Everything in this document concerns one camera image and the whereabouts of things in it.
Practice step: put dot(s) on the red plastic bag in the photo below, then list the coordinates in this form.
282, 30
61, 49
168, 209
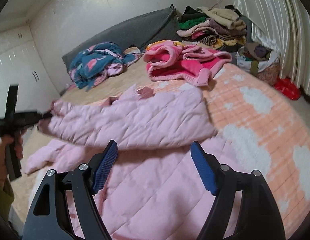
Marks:
287, 88

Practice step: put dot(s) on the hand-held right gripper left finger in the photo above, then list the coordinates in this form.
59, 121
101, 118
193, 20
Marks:
106, 165

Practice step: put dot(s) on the grey headboard cushion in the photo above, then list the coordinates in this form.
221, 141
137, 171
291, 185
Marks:
135, 30

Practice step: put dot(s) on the pink quilted robe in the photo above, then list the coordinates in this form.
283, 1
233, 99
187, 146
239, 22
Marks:
135, 120

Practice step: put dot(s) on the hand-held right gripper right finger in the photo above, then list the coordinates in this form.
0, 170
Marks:
203, 170

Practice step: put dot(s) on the pink fleece garment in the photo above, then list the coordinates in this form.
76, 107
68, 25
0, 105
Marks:
185, 67

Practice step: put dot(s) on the white satin curtain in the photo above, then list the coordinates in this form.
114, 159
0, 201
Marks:
282, 30

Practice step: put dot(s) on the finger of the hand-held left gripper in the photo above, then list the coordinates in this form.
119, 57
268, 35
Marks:
46, 115

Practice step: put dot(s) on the pile of folded clothes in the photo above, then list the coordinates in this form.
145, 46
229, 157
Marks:
215, 27

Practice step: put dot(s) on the tan bed blanket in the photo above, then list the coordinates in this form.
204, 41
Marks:
119, 85

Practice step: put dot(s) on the white wardrobe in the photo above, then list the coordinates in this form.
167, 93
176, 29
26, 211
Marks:
19, 60

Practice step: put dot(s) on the blue flamingo print quilt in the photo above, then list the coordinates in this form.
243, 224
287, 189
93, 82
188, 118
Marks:
94, 60

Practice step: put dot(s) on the bag full of clothes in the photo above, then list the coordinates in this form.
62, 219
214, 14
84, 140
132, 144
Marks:
265, 65

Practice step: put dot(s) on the person's left forearm green sleeve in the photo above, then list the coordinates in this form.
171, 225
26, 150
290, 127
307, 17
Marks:
3, 192

